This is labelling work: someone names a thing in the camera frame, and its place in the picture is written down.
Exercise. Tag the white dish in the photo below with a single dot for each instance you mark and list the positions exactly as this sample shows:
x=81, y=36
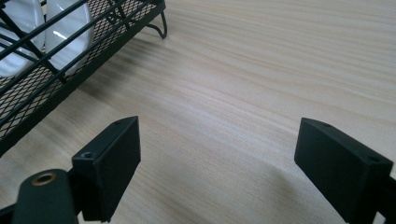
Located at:
x=68, y=28

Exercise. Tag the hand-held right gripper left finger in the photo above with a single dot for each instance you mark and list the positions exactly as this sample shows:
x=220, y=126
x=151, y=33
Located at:
x=109, y=168

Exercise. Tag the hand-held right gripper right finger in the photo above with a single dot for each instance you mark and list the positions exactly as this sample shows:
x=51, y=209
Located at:
x=339, y=165

